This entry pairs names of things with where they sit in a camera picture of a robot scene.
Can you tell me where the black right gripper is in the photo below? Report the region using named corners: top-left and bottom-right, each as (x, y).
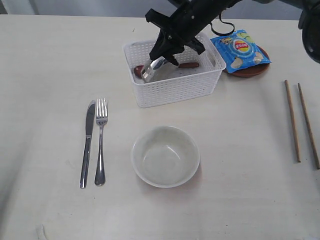
top-left (144, 0), bottom-right (226, 67)

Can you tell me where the shiny steel cup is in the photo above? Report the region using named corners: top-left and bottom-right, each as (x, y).
top-left (140, 56), bottom-right (168, 84)

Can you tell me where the brown wooden spoon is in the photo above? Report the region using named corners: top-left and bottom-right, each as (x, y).
top-left (132, 62), bottom-right (200, 79)

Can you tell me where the white perforated plastic basket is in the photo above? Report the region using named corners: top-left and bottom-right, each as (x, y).
top-left (123, 32), bottom-right (226, 108)

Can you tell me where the blue chips bag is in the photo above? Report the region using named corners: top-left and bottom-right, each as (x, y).
top-left (211, 29), bottom-right (271, 74)

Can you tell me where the brown wooden plate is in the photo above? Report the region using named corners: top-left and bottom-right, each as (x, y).
top-left (222, 44), bottom-right (270, 78)

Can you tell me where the silver metal fork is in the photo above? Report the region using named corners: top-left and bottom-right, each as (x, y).
top-left (94, 98), bottom-right (108, 187)

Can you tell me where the silver table knife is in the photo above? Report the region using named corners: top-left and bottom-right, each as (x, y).
top-left (79, 100), bottom-right (96, 189)

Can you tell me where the white ceramic bowl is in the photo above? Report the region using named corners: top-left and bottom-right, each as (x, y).
top-left (130, 125), bottom-right (201, 189)

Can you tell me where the brown wooden chopstick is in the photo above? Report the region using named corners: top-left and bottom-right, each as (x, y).
top-left (284, 79), bottom-right (301, 163)
top-left (297, 83), bottom-right (320, 170)

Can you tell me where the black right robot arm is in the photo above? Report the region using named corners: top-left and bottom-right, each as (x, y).
top-left (145, 0), bottom-right (320, 65)

